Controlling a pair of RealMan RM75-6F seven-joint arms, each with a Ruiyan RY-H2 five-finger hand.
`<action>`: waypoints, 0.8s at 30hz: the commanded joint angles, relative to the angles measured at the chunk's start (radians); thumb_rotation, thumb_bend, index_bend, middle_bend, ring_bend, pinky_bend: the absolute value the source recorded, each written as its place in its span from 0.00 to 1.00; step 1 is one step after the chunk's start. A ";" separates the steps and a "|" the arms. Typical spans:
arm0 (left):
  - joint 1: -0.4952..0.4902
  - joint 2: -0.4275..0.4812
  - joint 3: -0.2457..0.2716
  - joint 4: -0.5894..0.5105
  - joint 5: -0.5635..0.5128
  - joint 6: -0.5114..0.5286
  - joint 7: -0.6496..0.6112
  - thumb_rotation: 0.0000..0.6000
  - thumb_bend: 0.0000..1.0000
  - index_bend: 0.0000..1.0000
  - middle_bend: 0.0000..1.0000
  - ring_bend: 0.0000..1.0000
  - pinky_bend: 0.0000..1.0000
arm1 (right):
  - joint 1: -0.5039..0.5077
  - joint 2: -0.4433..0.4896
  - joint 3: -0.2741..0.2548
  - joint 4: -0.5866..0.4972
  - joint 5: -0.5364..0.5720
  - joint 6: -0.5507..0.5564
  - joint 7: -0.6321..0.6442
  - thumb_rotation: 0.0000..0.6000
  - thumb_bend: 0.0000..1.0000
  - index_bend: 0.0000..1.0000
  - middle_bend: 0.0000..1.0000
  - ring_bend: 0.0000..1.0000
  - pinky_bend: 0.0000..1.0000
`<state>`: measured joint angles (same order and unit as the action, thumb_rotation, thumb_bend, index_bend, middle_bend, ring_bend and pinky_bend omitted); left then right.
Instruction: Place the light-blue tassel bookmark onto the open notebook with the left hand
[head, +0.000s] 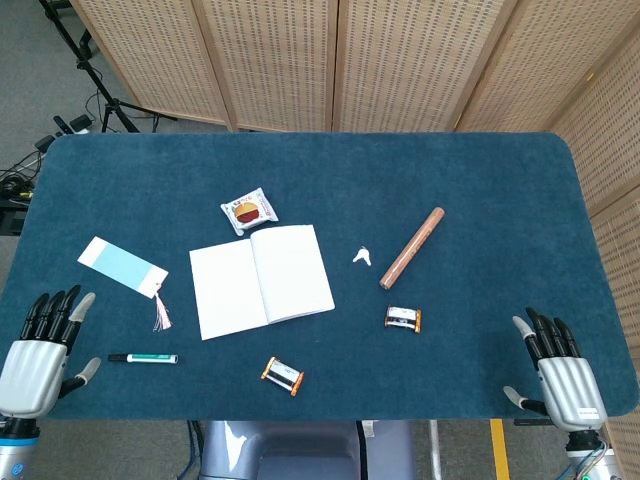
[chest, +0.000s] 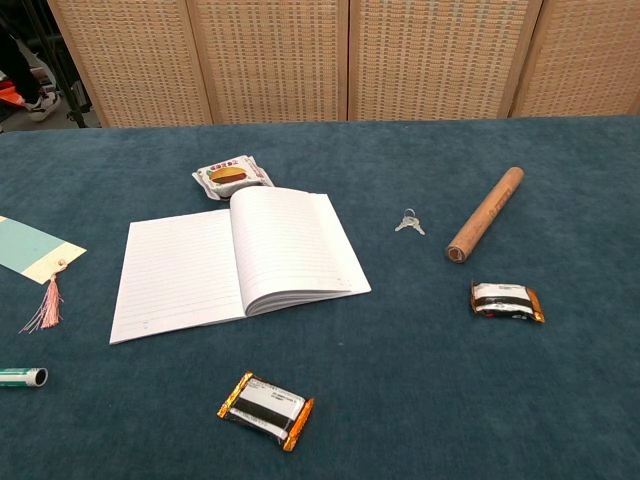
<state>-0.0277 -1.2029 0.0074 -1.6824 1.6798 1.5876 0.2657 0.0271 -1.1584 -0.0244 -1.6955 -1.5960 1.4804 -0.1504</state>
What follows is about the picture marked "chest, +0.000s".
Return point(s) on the teal carpet table cover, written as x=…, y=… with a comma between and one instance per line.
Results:
x=400, y=375

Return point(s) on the blue bookmark with pink tassel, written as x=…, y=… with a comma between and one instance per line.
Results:
x=25, y=247

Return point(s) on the woven wood folding screen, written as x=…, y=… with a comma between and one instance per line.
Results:
x=270, y=60

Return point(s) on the burger print snack packet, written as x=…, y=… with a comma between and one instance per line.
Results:
x=227, y=175

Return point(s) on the person in black trousers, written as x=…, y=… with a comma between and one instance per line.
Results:
x=20, y=70

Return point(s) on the orange plastic bag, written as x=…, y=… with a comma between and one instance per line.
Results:
x=10, y=95

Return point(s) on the green white marker pen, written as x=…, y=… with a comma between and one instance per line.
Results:
x=20, y=377

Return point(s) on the brown cardboard tube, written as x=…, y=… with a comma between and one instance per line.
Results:
x=485, y=215

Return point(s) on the black white orange snack bar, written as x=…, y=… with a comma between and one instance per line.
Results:
x=267, y=407
x=505, y=300

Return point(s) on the black tripod stand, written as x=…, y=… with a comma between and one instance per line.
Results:
x=79, y=117

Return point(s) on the open white lined notebook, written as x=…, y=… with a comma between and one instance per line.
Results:
x=290, y=240

